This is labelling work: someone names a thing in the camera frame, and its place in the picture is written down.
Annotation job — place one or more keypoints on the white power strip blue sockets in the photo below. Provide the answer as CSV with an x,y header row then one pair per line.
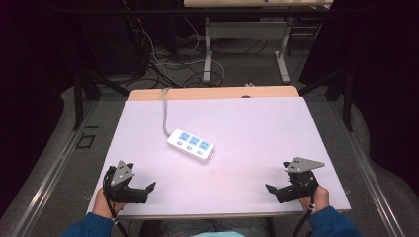
x,y
191,144

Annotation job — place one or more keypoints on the person's left hand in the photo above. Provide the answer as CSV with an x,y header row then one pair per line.
x,y
103,207

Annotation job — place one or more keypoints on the black horizontal bar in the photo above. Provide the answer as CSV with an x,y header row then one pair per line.
x,y
184,11

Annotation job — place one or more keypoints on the person's right hand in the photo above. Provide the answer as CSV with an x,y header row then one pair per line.
x,y
319,199

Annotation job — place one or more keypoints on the person's lap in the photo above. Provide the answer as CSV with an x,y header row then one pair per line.
x,y
210,227

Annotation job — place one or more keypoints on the white table sheet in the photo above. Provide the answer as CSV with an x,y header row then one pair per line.
x,y
250,138

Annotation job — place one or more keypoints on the black metal stand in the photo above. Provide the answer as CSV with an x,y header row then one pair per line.
x,y
342,92
85,89

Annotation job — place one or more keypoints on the aluminium floor rail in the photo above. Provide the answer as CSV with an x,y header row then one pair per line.
x,y
49,177
369,174

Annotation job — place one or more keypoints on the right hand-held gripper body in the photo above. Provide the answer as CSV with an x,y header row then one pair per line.
x,y
301,179

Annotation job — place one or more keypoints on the desk with white metal legs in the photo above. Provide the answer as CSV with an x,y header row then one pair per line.
x,y
245,29

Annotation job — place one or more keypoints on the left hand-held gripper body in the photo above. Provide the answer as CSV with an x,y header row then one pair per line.
x,y
121,179

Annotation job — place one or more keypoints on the black curtain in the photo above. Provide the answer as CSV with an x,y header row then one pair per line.
x,y
29,65
385,72

